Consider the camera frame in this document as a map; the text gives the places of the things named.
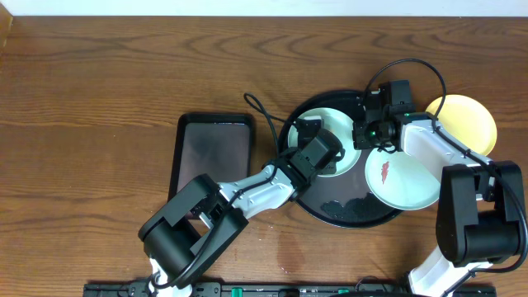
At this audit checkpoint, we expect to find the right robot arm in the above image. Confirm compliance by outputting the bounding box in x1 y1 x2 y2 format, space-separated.
352 95 527 296

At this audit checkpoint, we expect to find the black round tray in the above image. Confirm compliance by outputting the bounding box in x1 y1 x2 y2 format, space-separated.
288 89 402 229

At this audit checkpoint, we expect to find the yellow plate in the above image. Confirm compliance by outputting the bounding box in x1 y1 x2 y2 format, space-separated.
438 94 497 156

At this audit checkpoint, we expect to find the light blue plate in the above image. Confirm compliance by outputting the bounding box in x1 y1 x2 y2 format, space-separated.
365 150 440 210
299 107 361 177

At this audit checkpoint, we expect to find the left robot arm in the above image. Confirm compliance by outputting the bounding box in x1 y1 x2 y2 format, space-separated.
138 129 344 296

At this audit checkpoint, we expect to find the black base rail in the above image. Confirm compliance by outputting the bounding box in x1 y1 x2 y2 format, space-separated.
82 280 498 297

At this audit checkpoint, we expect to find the black rectangular water tray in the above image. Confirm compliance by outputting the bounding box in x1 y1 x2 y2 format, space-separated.
168 112 255 199

